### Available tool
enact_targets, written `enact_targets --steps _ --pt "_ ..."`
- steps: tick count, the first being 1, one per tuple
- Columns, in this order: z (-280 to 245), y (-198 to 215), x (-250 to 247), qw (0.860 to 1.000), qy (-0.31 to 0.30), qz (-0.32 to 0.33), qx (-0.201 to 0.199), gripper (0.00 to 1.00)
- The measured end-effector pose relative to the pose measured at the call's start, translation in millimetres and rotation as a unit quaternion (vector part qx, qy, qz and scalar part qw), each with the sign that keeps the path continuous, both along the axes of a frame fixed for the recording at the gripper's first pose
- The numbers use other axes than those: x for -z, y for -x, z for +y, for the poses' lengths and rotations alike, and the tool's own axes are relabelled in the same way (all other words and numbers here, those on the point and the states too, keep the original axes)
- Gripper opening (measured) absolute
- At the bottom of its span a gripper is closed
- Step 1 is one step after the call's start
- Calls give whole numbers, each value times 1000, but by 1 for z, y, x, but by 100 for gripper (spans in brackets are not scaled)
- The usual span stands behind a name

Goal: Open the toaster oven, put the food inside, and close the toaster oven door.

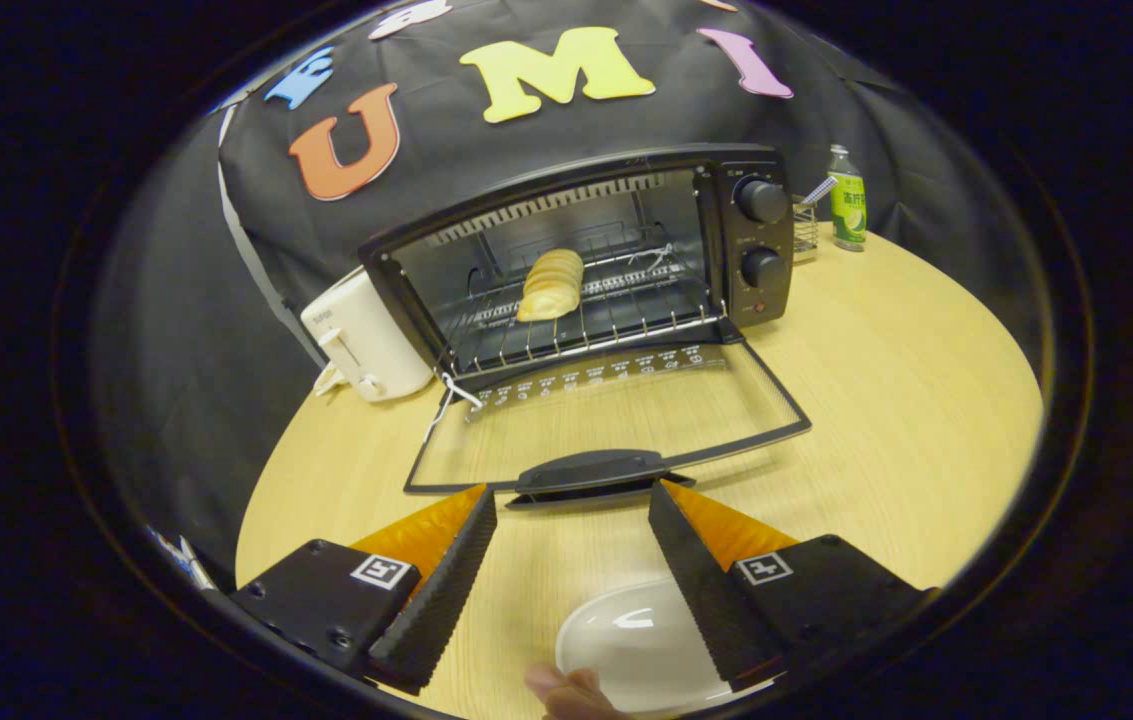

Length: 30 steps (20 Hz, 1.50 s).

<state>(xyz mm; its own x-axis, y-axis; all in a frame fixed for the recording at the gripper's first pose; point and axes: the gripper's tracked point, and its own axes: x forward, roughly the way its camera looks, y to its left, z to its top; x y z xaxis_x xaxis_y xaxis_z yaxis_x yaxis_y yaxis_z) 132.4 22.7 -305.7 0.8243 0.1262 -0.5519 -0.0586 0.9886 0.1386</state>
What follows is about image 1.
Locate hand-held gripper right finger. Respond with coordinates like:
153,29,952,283
646,480,937,691

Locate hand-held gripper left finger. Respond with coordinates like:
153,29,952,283
229,484,499,696

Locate white square plate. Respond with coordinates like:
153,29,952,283
554,578,777,713

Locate golden ridged bread roll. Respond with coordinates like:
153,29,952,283
516,248,586,323

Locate black toaster oven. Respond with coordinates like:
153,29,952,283
358,143,813,511

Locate white pop-up toaster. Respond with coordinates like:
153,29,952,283
300,266,435,403

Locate green label drink bottle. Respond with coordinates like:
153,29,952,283
828,144,868,252

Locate white string tag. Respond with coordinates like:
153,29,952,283
423,372,485,446

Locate wire mesh basket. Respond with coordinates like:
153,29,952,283
791,195,820,265

